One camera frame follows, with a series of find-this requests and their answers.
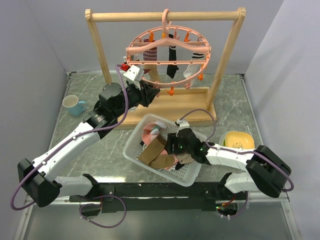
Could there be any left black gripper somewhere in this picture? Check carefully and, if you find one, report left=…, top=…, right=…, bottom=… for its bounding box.
left=113, top=80, right=160, bottom=118

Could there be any white plastic basket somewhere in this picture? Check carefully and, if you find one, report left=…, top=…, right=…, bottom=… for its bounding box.
left=123, top=114, right=202, bottom=187

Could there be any brown sock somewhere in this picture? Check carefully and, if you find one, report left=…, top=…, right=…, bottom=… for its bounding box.
left=137, top=137, right=167, bottom=166

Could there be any wooden hanger rack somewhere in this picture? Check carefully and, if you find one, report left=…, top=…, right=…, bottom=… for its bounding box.
left=84, top=7, right=246, bottom=128

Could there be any pink round clip hanger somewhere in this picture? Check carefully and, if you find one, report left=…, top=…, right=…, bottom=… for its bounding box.
left=122, top=9, right=211, bottom=96

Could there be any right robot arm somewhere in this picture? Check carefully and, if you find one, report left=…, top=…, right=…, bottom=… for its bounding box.
left=165, top=128, right=292, bottom=200

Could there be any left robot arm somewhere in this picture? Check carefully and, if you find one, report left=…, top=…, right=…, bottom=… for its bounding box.
left=17, top=80, right=160, bottom=208

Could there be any pile of socks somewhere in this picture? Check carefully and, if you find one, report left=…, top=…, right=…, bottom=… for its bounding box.
left=141, top=120, right=195, bottom=171

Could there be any yellow bowl on plate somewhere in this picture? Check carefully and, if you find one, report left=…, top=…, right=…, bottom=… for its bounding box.
left=219, top=130, right=255, bottom=150

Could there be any light blue mug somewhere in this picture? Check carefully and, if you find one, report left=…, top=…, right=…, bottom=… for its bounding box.
left=62, top=95, right=87, bottom=116

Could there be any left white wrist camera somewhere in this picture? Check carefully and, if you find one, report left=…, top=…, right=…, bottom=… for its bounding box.
left=123, top=65, right=145, bottom=90

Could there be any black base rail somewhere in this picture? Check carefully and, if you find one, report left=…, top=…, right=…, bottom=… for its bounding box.
left=69, top=182, right=246, bottom=213

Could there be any aluminium frame rail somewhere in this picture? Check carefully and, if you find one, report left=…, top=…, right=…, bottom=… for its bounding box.
left=23, top=181, right=291, bottom=206

